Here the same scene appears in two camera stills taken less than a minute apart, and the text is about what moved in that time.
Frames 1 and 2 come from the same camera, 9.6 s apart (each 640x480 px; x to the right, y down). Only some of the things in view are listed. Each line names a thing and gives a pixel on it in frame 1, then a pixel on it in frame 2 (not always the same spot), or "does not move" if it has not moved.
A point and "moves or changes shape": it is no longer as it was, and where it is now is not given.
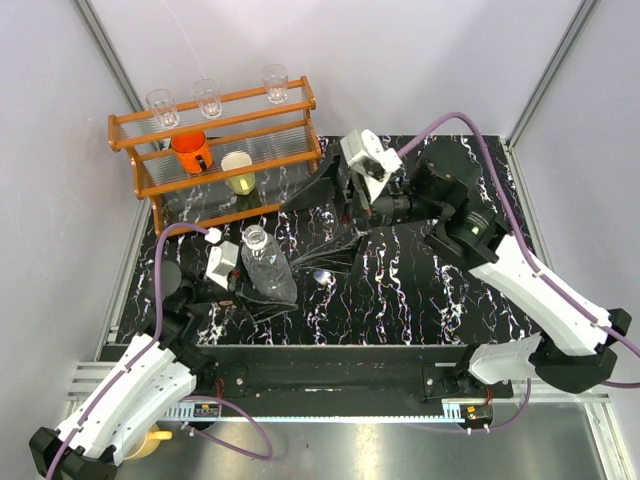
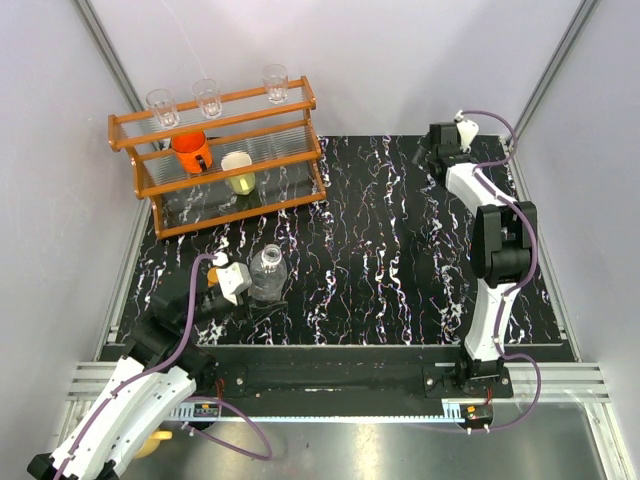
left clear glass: (163, 102) does not move
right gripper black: (359, 211) -> (460, 152)
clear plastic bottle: (266, 268) moves or changes shape
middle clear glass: (207, 93) does not move
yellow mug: (154, 437) does not move
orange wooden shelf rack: (207, 171) does not move
